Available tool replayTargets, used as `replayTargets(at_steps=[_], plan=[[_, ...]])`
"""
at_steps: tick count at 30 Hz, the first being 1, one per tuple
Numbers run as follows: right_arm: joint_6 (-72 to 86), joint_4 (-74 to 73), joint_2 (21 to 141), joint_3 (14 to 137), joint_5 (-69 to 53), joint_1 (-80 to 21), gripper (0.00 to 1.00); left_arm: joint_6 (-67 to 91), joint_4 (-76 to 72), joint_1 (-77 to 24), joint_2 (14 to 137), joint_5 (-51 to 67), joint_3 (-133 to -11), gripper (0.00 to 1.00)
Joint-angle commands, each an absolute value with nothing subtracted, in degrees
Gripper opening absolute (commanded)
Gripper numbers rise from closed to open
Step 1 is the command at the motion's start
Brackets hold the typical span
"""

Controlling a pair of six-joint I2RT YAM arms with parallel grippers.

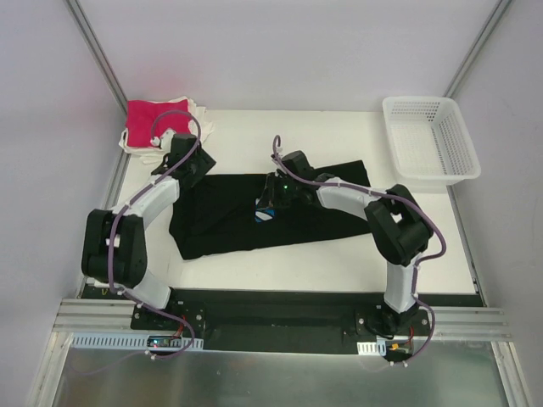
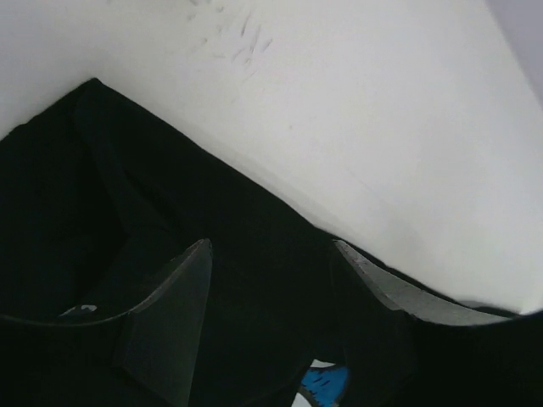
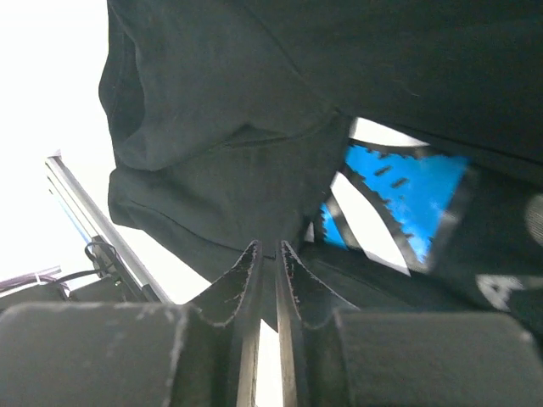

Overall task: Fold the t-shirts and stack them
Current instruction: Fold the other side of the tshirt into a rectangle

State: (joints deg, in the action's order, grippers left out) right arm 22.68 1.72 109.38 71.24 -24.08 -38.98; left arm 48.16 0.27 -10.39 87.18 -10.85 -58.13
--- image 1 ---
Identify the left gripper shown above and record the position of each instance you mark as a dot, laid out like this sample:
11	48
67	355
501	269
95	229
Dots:
203	162

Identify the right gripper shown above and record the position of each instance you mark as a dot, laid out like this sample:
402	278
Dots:
270	192

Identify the black daisy print t-shirt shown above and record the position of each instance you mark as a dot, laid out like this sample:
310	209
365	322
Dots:
217	216

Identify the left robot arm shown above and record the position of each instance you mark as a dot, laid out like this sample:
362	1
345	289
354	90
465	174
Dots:
115	250

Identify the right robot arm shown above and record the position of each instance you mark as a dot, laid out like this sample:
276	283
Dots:
393	217

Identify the white folded t-shirt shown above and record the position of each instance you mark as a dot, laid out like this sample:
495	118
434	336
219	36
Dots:
155	155

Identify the pink folded t-shirt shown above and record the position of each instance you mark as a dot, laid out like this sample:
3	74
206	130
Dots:
141	116

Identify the white plastic basket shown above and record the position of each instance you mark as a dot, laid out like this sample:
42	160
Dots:
429	143

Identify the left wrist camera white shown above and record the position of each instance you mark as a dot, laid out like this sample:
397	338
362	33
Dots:
163	142

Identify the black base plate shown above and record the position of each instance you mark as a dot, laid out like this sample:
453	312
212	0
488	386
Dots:
292	322

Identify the left white cable duct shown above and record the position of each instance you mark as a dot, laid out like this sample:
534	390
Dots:
140	342

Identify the white cable duct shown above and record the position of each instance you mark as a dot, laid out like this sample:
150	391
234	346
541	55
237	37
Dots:
371	348
140	342

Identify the right white cable duct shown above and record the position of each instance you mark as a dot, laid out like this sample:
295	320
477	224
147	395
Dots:
371	348

